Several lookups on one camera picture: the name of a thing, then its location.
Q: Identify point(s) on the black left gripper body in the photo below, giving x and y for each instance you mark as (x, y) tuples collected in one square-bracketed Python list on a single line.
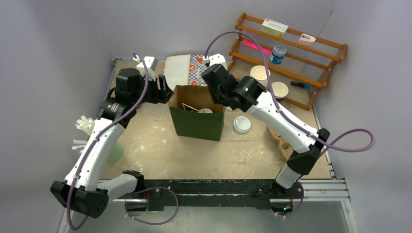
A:
[(151, 96)]

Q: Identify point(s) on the dark blue marker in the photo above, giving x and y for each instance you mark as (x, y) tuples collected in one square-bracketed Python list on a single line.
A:
[(301, 85)]

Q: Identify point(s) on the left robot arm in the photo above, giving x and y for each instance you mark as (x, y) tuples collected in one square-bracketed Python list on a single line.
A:
[(81, 190)]

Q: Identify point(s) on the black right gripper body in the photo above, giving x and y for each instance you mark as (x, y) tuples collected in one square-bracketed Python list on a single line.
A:
[(218, 99)]

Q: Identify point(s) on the blue checkered bakery bag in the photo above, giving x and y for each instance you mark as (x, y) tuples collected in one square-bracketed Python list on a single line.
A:
[(196, 68)]

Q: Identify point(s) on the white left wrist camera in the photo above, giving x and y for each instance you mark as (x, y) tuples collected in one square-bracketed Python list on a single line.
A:
[(146, 66)]

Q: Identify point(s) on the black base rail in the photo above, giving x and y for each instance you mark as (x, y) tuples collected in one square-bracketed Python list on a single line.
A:
[(262, 194)]

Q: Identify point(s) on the dark printed coffee cup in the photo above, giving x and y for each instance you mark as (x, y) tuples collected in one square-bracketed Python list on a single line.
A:
[(281, 90)]

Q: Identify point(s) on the white green box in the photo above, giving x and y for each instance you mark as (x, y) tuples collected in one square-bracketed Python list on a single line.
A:
[(274, 28)]

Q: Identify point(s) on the pink white small case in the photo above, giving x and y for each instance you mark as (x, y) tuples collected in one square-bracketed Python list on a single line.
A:
[(306, 40)]

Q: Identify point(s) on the green paper bag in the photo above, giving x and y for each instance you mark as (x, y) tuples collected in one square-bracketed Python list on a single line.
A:
[(184, 105)]

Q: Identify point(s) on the green straw holder cup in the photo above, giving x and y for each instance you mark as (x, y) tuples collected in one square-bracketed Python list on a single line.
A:
[(116, 153)]

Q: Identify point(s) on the pink highlighter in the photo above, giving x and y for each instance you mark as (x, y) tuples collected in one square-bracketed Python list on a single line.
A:
[(256, 47)]

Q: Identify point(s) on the wrapped white straws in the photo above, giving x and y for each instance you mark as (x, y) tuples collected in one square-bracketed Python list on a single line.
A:
[(85, 124)]

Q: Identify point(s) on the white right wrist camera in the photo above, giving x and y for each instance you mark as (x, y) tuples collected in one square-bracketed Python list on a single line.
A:
[(213, 62)]

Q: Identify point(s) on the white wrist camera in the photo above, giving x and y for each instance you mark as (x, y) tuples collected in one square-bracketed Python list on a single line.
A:
[(146, 66), (213, 62)]

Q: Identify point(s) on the single white coffee lid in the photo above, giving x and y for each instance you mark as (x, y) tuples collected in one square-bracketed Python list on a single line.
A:
[(205, 111)]

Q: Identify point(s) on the wooden shelf rack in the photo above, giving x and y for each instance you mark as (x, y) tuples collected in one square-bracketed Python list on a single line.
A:
[(294, 67)]

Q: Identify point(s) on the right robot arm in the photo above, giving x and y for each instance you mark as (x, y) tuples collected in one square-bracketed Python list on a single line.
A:
[(251, 97)]

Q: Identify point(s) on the blue lidded jar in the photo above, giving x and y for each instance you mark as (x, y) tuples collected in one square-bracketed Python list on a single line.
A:
[(277, 54)]

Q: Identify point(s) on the stack of white paper cups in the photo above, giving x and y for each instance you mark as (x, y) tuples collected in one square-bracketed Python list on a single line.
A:
[(259, 74)]

